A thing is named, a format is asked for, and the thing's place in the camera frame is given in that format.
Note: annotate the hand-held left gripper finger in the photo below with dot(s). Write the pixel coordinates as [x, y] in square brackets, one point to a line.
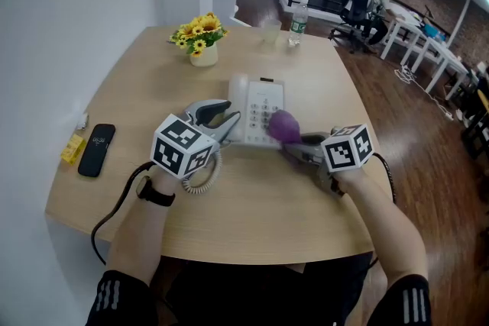
[214, 107]
[229, 124]

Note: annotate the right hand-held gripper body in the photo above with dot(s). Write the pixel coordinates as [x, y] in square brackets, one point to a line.
[345, 149]

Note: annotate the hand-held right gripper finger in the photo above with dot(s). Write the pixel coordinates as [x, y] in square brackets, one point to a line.
[315, 137]
[293, 150]

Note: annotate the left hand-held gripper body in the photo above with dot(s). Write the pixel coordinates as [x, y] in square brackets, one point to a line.
[175, 149]

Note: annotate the purple cloth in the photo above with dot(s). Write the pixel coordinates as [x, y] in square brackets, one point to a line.
[284, 126]

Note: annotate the white desk phone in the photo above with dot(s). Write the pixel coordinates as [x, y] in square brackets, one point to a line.
[263, 99]

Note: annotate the person's left forearm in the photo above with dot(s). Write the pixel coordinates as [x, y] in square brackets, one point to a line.
[141, 233]

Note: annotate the person's right forearm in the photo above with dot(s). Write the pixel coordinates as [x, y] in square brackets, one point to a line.
[389, 229]

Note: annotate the black wrist watch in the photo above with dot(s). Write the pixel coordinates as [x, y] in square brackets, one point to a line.
[156, 197]

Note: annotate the sunflowers in white pot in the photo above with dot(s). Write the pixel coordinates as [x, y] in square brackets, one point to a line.
[200, 38]

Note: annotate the black smartphone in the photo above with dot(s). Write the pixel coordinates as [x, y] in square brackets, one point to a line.
[96, 150]

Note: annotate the translucent plastic cup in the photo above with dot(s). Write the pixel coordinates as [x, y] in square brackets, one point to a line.
[271, 32]

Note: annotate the crumpled white paper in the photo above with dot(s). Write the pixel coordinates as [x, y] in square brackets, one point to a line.
[82, 121]

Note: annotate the small yellow box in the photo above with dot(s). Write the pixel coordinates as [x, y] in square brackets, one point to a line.
[72, 149]

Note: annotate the clear plastic water bottle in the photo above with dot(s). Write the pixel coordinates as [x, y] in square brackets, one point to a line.
[298, 23]

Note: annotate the white table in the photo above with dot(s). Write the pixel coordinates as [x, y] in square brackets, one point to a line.
[443, 53]
[401, 24]

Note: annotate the black office chair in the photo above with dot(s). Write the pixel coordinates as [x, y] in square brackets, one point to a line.
[357, 0]

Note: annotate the blue box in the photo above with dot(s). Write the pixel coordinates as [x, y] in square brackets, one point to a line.
[433, 32]

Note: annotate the person's black striped shirt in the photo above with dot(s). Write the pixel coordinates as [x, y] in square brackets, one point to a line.
[267, 297]

